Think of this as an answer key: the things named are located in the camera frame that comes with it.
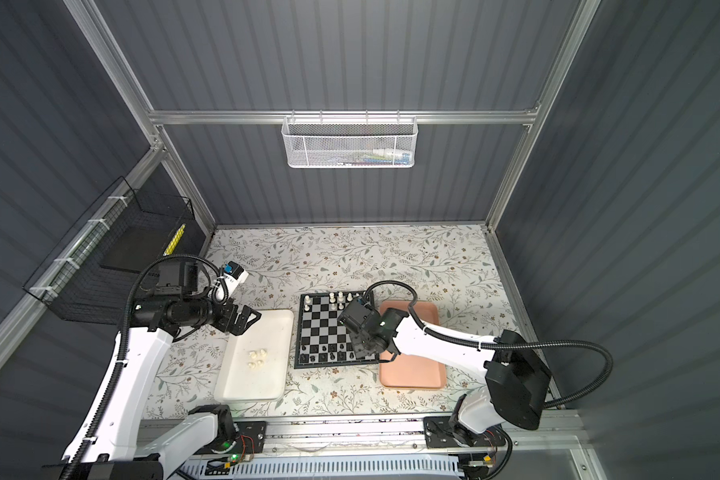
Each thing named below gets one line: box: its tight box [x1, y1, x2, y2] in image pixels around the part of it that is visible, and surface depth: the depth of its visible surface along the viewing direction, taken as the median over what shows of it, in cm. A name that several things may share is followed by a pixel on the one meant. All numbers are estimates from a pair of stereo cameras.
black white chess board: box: [294, 291, 380, 369], surface depth 91 cm
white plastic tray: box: [214, 310, 294, 401], surface depth 86 cm
